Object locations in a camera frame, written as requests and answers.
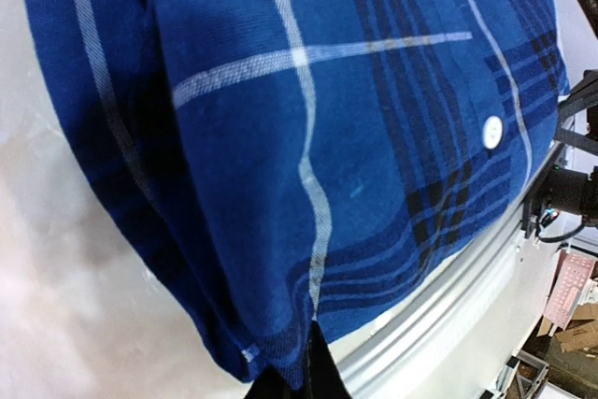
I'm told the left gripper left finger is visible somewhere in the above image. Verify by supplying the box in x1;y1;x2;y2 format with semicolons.
245;367;304;399

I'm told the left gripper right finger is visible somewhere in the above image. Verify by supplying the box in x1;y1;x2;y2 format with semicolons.
303;323;351;399

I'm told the blue plaid shirt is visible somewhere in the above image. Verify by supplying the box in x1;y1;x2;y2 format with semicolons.
24;0;568;390

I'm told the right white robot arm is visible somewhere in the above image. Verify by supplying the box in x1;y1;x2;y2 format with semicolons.
554;0;597;156

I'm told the aluminium front rail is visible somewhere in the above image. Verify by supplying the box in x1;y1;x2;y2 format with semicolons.
326;136;576;399

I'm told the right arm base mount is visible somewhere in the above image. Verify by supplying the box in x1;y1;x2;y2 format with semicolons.
521;165;597;244

